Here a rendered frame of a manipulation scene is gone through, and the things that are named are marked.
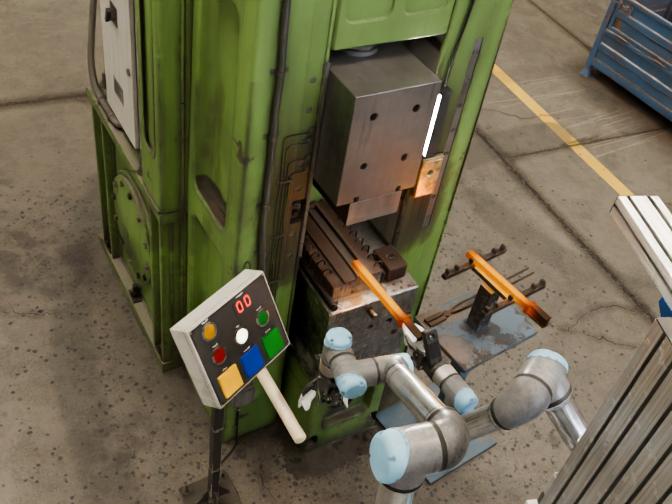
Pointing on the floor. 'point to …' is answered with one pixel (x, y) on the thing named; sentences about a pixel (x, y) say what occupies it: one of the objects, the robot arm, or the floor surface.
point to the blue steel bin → (637, 50)
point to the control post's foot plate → (194, 493)
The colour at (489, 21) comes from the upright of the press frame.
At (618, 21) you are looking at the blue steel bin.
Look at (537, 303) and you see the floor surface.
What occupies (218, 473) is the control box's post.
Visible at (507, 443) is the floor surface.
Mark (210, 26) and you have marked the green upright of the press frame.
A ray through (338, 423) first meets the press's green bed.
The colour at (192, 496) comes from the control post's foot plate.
